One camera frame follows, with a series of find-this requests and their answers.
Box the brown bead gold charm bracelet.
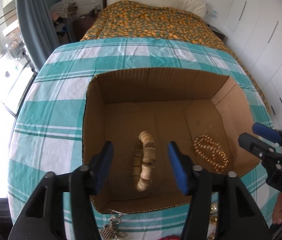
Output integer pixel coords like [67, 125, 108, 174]
[207, 202, 219, 240]

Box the light wooden bead bracelet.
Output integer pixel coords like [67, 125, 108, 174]
[131, 130, 157, 192]

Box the pile of clothes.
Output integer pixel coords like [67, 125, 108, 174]
[50, 0, 78, 21]

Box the dark wooden left nightstand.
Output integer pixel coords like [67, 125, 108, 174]
[73, 16, 97, 41]

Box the blue curtain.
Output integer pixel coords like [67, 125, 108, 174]
[16, 0, 61, 70]

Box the orange floral bedspread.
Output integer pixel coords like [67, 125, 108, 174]
[80, 0, 272, 111]

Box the long golden bead strand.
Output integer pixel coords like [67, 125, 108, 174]
[193, 134, 229, 174]

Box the white built-in wardrobe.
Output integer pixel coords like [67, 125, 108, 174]
[223, 0, 282, 128]

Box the washing machine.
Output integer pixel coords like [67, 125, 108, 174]
[2, 27, 25, 60]

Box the open cardboard box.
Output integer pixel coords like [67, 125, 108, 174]
[82, 68, 259, 213]

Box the glass sliding balcony door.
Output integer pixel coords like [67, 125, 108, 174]
[0, 0, 38, 115]

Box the dark wooden right nightstand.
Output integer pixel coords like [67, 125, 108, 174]
[208, 24, 226, 41]

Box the gold lattice keychain charm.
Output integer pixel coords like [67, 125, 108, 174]
[99, 210, 128, 240]

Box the dark wooden nightstand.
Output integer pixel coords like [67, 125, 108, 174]
[208, 24, 226, 41]
[73, 16, 97, 41]

